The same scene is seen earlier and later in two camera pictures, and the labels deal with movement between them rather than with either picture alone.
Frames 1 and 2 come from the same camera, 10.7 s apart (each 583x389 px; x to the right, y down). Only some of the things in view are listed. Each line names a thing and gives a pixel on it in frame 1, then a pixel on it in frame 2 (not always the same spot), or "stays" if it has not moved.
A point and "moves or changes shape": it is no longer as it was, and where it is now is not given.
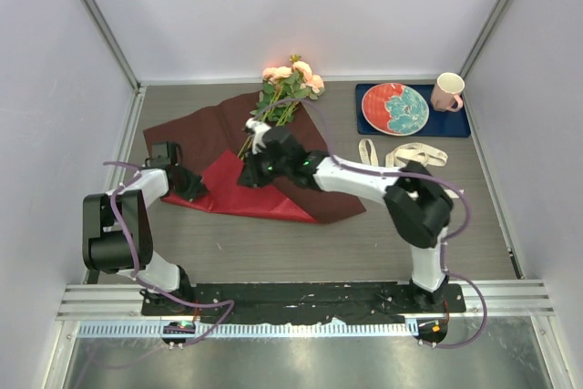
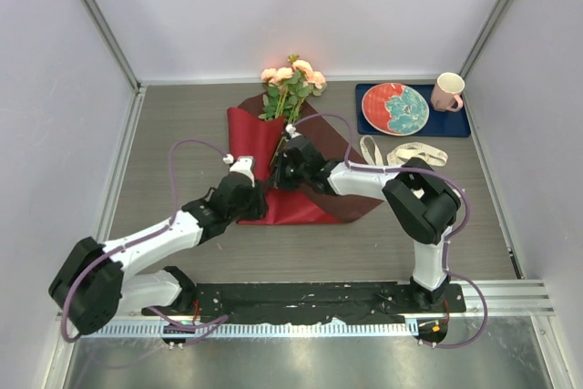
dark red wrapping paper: (210, 141) moves or changes shape
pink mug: (445, 92) stays
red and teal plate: (394, 109) stays
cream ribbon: (414, 151) stays
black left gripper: (197, 189) → (260, 205)
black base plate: (279, 301) stays
